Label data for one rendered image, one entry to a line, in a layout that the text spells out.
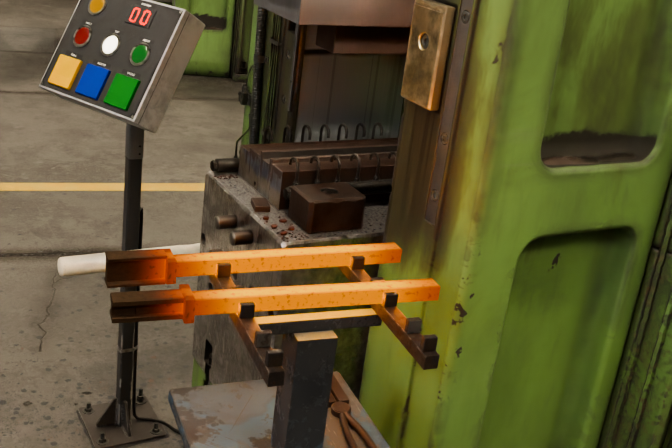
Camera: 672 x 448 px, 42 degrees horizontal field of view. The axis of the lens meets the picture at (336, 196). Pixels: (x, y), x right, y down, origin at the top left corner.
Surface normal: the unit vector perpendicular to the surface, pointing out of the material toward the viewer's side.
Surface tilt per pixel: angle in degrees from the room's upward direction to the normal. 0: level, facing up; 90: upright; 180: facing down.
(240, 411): 0
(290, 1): 90
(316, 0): 90
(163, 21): 60
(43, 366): 0
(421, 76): 90
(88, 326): 0
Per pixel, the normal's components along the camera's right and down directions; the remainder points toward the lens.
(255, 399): 0.12, -0.93
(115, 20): -0.44, -0.28
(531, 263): 0.48, 0.36
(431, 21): -0.87, 0.07
